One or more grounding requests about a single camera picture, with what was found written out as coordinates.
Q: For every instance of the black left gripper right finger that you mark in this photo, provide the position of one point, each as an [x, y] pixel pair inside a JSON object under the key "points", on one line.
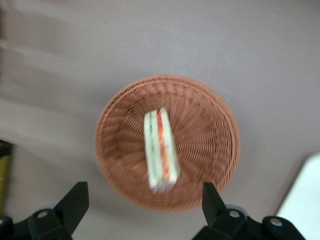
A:
{"points": [[225, 220]]}

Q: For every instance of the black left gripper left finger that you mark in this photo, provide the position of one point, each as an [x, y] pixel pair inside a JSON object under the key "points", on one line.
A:
{"points": [[67, 212]]}

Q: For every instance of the triangular white sandwich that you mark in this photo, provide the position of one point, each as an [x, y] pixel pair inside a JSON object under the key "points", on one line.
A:
{"points": [[161, 150]]}

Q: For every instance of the white rectangular tray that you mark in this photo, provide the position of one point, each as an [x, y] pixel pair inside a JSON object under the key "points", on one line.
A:
{"points": [[301, 197]]}

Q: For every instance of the round brown wicker basket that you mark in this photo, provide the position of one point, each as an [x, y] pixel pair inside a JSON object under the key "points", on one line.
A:
{"points": [[175, 140]]}

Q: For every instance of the yellow and black object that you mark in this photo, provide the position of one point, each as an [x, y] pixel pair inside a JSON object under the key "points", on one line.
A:
{"points": [[4, 172]]}

